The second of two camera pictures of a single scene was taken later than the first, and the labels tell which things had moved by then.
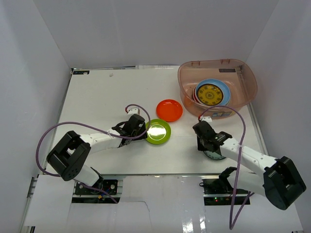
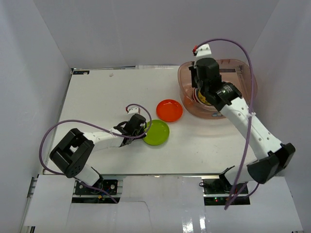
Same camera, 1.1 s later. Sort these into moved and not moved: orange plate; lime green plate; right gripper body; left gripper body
Moved: right gripper body
Not moved: orange plate; lime green plate; left gripper body
